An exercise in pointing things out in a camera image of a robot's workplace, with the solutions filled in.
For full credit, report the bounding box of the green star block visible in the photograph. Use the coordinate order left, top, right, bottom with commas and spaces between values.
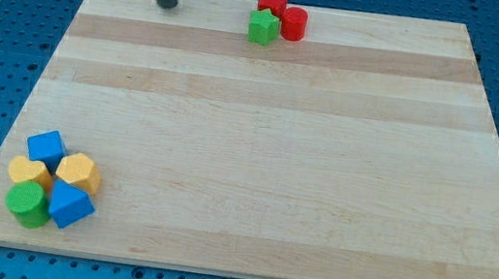
247, 8, 281, 46

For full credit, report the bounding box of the yellow heart block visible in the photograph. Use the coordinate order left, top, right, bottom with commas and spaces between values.
8, 155, 53, 193

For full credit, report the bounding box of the blue cube block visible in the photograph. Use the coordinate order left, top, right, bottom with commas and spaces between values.
27, 131, 68, 174

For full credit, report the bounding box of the red star block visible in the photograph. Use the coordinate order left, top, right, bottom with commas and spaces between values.
257, 0, 289, 17

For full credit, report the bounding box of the yellow hexagon block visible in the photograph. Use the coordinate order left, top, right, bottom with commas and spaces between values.
56, 153, 102, 196

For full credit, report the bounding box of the light wooden board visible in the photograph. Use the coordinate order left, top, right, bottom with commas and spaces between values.
0, 0, 499, 279

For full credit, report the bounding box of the red cylinder block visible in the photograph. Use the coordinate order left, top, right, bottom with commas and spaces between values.
280, 7, 309, 42

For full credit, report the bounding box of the green cylinder block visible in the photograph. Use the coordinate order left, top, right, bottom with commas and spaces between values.
5, 181, 50, 229

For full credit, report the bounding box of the blue triangular prism block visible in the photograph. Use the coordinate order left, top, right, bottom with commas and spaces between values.
48, 179, 95, 229

